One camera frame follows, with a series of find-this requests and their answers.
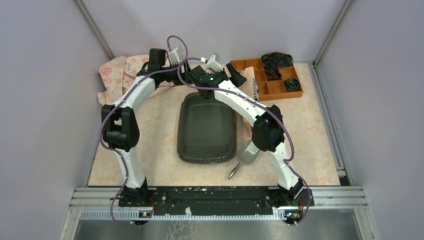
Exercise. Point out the grey metal litter scoop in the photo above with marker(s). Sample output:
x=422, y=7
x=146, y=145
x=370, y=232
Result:
x=246, y=156

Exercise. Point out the aluminium front frame rail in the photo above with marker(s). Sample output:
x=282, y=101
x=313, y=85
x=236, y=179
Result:
x=97, y=203

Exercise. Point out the pink cat litter bag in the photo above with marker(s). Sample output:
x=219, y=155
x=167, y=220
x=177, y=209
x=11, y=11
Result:
x=250, y=87

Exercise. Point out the orange wooden compartment organizer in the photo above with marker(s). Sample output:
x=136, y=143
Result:
x=269, y=90

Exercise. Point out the orange black rolled tie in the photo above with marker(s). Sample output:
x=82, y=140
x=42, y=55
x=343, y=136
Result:
x=273, y=74

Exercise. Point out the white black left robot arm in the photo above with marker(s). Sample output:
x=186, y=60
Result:
x=119, y=128

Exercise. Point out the pink floral cloth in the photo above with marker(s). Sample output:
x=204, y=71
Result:
x=118, y=75

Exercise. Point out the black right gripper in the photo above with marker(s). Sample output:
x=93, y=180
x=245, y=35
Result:
x=237, y=79

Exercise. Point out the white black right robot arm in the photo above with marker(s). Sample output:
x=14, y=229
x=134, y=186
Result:
x=269, y=133

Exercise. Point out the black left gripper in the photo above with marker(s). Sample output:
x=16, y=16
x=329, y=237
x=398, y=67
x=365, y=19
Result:
x=186, y=69

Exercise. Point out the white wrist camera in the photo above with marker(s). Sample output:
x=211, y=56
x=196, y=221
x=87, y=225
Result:
x=174, y=56
x=213, y=63

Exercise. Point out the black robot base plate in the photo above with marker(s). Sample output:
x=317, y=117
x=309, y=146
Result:
x=226, y=201

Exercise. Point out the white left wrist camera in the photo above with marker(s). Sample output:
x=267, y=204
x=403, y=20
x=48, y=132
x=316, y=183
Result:
x=174, y=56

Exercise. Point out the dark grey litter box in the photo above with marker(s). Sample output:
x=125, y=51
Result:
x=207, y=131

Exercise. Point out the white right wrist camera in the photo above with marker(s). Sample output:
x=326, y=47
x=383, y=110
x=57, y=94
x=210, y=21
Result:
x=213, y=63

